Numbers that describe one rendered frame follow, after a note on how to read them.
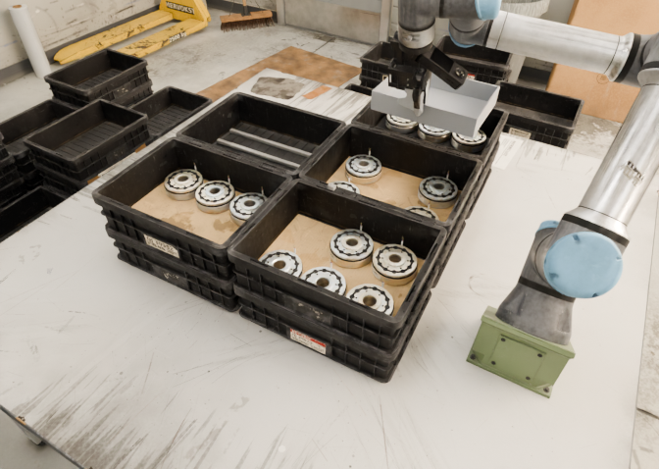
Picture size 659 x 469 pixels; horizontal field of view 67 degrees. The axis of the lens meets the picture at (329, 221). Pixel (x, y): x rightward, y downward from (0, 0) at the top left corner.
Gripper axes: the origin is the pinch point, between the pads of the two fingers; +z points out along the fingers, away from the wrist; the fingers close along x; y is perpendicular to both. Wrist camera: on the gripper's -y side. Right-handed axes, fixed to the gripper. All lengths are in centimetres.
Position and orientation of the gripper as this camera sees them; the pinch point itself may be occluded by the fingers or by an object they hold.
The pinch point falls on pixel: (422, 110)
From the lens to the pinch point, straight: 124.9
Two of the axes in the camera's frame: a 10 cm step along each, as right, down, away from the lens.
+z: 1.2, 5.4, 8.3
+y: -9.0, -3.0, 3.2
